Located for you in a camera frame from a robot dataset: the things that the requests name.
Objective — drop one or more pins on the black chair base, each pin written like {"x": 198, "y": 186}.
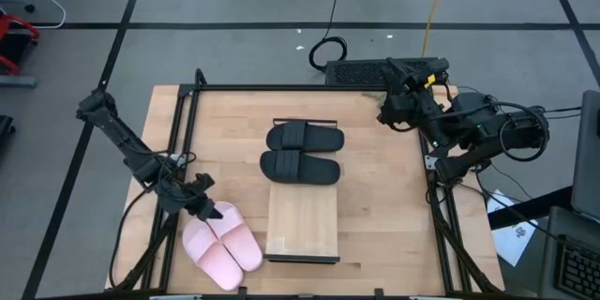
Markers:
{"x": 4, "y": 129}

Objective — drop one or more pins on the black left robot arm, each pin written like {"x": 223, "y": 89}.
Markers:
{"x": 117, "y": 131}

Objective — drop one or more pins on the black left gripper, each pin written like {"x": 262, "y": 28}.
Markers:
{"x": 180, "y": 197}

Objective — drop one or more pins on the black floor beam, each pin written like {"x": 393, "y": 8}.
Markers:
{"x": 529, "y": 208}

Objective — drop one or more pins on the grey laptop computer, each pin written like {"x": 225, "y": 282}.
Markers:
{"x": 588, "y": 159}

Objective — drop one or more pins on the white paper sheet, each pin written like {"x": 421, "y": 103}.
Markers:
{"x": 513, "y": 239}

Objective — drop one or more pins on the black keyboard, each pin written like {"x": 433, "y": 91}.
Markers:
{"x": 356, "y": 72}

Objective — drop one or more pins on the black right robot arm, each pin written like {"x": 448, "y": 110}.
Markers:
{"x": 515, "y": 126}

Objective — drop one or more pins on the pink slide sandal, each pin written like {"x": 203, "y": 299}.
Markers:
{"x": 239, "y": 241}
{"x": 211, "y": 258}

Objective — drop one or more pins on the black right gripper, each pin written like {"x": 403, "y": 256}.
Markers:
{"x": 408, "y": 105}

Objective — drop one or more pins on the grey stand base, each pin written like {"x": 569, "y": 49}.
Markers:
{"x": 16, "y": 81}

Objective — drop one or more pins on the wooden shelf with black frame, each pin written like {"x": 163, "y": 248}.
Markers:
{"x": 302, "y": 215}

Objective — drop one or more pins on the red cart frame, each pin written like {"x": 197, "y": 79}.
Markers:
{"x": 14, "y": 19}

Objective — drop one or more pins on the black slide sandal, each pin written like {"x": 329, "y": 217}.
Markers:
{"x": 300, "y": 169}
{"x": 304, "y": 137}

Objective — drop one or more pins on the black aluminium rig frame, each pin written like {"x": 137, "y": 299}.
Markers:
{"x": 281, "y": 87}

